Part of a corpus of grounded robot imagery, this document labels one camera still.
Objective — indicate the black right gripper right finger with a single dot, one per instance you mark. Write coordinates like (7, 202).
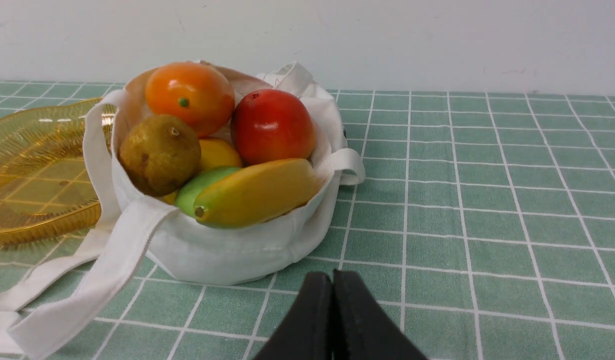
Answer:
(361, 330)

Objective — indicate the white cloth tote bag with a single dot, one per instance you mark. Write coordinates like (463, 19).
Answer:
(54, 302)

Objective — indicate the brown kiwi fruit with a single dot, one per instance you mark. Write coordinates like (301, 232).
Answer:
(160, 155)

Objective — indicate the green mango fruit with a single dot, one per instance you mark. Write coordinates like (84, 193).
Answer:
(186, 196)

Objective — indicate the yellow lemon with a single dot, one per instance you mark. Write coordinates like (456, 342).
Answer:
(216, 152)

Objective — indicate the green checkered tablecloth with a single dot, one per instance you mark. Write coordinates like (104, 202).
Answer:
(485, 229)

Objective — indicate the yellow banana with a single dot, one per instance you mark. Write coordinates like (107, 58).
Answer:
(256, 194)

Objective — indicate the orange mango fruit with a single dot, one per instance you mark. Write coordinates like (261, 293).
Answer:
(195, 93)

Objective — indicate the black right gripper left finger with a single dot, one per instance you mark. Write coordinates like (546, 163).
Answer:
(304, 332)

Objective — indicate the amber glass fruit plate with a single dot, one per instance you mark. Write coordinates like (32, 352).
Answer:
(45, 190)

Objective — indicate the red apple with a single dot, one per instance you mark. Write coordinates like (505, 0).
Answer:
(271, 124)

